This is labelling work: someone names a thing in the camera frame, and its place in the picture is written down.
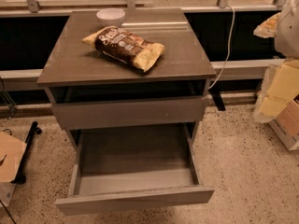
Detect brown chip bag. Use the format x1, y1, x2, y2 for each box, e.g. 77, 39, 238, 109
82, 26, 165, 73

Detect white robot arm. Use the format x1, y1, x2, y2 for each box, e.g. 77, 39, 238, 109
253, 0, 299, 123

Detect grey drawer cabinet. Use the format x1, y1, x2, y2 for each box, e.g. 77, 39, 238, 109
37, 8, 215, 146

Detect open grey middle drawer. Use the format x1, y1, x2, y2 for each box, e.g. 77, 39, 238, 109
55, 124, 214, 216

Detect closed grey top drawer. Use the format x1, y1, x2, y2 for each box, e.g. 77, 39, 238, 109
52, 97, 206, 130

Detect white bowl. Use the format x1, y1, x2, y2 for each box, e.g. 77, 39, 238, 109
96, 8, 125, 27

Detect cardboard box right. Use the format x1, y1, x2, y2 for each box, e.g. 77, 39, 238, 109
269, 95, 299, 151

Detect cardboard piece left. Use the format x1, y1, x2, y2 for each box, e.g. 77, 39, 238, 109
0, 132, 27, 183

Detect black stand left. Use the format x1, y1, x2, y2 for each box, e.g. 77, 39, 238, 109
12, 121, 42, 184

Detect white cable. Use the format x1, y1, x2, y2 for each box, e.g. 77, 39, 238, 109
207, 4, 236, 91

